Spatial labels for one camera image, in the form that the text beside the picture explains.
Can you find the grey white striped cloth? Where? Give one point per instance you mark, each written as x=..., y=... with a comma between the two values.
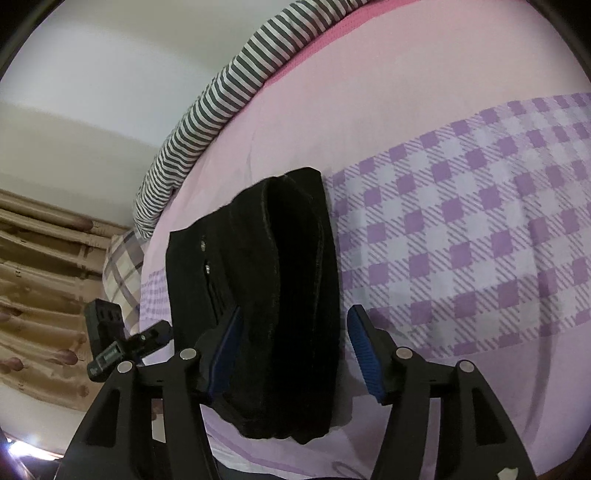
x=207, y=115

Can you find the plaid pillow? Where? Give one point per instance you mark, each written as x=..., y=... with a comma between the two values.
x=122, y=272

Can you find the black pants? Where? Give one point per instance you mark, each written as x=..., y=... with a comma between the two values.
x=295, y=277

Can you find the beige patterned curtain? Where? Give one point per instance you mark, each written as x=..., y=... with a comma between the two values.
x=41, y=277

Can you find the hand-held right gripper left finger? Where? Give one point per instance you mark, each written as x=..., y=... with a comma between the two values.
x=228, y=344

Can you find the pink purple checked bed sheet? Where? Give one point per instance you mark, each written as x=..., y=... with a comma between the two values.
x=415, y=115

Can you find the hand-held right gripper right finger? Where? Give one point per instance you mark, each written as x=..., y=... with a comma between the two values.
x=364, y=350

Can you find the pink textured blanket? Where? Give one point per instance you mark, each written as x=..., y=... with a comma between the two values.
x=318, y=32

